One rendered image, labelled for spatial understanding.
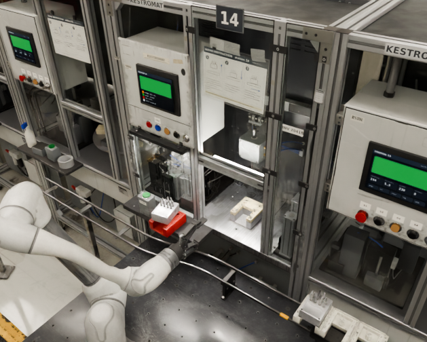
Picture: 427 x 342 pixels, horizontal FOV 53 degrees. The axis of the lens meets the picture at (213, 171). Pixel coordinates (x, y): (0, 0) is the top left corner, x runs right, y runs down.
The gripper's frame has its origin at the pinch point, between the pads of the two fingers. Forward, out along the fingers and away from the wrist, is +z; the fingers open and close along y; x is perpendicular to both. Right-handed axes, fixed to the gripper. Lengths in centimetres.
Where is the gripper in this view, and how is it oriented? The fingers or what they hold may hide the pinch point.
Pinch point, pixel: (201, 229)
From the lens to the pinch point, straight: 194.7
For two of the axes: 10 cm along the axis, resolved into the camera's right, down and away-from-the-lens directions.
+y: -0.2, -8.2, -5.8
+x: -8.0, -3.3, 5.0
